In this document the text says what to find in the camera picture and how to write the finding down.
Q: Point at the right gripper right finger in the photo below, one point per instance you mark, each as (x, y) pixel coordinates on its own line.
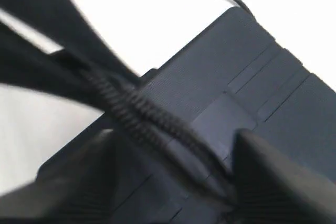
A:
(271, 188)

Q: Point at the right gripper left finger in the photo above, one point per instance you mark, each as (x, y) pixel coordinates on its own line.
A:
(80, 189)

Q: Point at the black plastic carrying case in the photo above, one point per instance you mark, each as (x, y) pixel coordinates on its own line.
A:
(233, 74)

